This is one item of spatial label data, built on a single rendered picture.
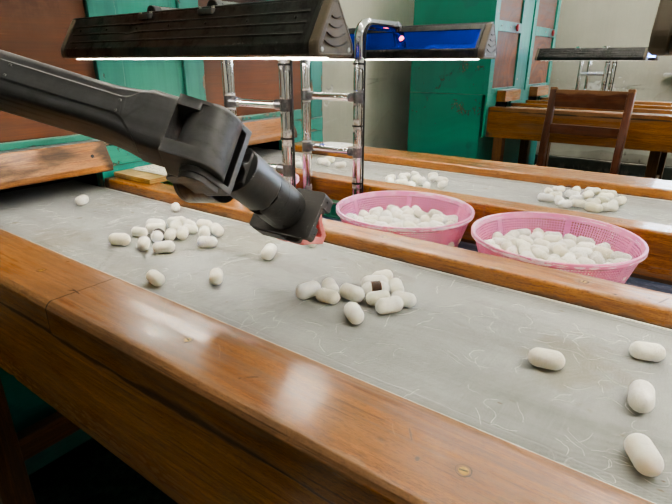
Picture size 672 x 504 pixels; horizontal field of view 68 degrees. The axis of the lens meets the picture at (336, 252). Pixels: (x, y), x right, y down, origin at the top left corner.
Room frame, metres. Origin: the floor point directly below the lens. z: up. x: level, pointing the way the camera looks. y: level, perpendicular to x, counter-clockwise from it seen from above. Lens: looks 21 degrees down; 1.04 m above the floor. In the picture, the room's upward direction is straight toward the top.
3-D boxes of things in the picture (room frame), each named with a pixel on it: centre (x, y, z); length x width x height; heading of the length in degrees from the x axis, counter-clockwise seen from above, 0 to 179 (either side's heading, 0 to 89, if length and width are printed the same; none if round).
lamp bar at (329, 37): (0.87, 0.25, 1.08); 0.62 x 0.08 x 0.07; 54
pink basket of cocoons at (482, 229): (0.77, -0.36, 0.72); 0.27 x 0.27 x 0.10
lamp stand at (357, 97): (1.26, -0.04, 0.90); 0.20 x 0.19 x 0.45; 54
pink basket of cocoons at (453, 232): (0.94, -0.13, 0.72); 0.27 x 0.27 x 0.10
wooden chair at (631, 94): (2.56, -1.19, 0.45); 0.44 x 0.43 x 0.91; 48
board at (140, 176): (1.32, 0.40, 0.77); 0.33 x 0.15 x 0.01; 144
